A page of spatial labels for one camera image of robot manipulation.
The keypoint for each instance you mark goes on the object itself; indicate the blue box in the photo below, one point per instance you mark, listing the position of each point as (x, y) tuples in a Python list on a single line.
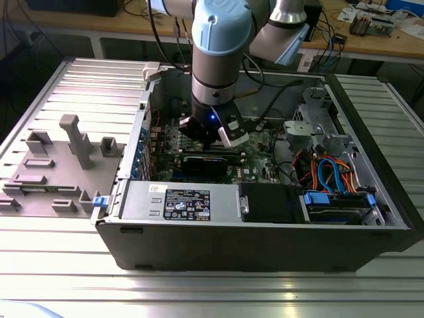
[(404, 4)]

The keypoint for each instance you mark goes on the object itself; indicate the green motherboard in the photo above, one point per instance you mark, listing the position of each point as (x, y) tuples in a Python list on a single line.
[(261, 155)]

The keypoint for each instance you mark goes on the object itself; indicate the wooden desk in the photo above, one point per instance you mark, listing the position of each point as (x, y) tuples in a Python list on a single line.
[(99, 23)]

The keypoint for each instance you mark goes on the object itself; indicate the black tower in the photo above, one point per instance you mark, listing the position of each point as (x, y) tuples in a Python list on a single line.
[(317, 16)]

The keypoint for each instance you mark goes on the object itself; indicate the white label sheet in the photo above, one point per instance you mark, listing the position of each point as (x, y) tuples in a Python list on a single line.
[(307, 65)]

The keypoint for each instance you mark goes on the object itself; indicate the hard disk in blue carrier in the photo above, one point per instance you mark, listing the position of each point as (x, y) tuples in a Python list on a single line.
[(318, 198)]

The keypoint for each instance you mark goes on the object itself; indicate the black PC case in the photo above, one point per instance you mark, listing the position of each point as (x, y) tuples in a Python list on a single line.
[(232, 245)]

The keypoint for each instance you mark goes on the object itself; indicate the small black device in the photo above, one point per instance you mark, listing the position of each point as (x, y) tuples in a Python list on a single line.
[(340, 38)]

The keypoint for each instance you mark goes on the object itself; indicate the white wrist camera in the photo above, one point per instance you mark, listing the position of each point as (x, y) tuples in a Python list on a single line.
[(235, 139)]

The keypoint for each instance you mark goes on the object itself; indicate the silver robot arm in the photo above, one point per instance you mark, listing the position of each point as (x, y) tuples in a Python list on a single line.
[(215, 73)]

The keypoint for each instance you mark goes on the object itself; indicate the metal CPU cooler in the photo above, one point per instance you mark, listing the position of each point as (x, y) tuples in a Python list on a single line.
[(360, 26)]

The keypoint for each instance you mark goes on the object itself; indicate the grey case latch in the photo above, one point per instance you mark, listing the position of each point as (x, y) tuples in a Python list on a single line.
[(150, 71)]

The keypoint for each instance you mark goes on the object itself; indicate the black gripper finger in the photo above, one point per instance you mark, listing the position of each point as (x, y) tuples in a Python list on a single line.
[(189, 127), (212, 139)]

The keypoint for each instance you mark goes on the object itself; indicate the black box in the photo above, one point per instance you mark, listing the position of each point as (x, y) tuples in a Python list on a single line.
[(73, 6)]

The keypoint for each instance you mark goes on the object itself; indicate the silver drive cage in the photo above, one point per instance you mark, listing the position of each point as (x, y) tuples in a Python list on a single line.
[(348, 149)]

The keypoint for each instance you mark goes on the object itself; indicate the white paper sheet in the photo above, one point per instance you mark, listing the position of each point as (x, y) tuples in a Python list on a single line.
[(348, 15), (414, 30)]

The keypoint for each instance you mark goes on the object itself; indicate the black graphics card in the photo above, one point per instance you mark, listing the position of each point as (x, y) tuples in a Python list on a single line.
[(205, 165)]

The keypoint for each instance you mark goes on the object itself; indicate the grey power supply unit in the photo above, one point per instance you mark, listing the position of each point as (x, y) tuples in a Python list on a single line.
[(142, 202)]

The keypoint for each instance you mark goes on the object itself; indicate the grey parts rack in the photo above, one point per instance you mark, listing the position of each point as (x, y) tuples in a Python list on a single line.
[(59, 172)]

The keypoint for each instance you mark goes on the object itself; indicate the coin cell battery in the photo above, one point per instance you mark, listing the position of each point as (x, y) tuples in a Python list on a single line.
[(260, 126)]

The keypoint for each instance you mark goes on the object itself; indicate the grey electronic device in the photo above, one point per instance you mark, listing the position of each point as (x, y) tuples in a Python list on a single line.
[(382, 28)]

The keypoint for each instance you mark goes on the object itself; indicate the green RAM stick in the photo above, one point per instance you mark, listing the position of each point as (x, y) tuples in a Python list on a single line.
[(46, 189)]

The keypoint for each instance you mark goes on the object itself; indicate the blue case latch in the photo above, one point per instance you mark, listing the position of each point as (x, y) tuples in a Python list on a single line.
[(100, 202)]

